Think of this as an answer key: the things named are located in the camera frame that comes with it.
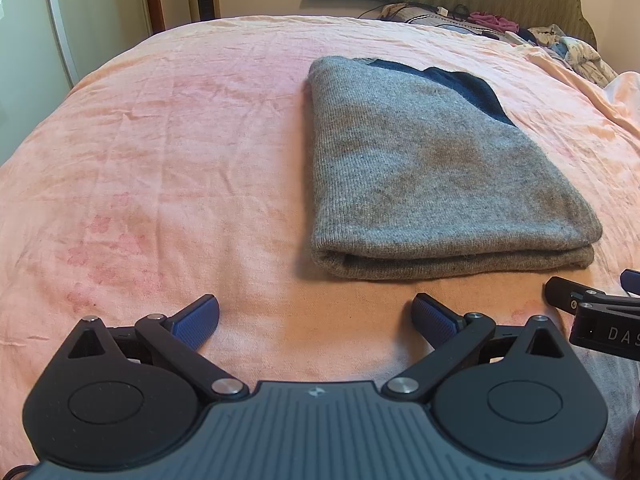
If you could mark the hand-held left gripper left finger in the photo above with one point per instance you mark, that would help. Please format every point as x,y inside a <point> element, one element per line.
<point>197,320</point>

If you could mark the pink bed sheet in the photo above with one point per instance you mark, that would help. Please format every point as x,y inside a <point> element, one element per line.
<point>175,160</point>

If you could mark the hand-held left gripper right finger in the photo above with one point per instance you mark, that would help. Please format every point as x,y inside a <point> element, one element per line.
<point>432,320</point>

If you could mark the grey sweater with navy sleeves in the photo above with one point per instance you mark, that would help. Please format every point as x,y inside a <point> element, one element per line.
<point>425,170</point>

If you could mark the pile of light clothes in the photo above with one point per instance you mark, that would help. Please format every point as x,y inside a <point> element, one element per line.
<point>570,52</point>

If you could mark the magenta cloth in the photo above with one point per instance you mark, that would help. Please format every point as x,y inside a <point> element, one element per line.
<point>492,21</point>

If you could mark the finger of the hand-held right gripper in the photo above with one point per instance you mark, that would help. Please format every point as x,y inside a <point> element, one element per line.
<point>565,292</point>
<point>632,282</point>

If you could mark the patterned pillow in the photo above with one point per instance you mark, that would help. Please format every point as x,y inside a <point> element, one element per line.
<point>410,15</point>

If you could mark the white wardrobe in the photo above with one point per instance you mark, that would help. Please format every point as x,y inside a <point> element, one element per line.
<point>30,35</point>

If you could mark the grey cloth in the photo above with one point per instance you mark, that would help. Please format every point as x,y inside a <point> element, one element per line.
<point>605,400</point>

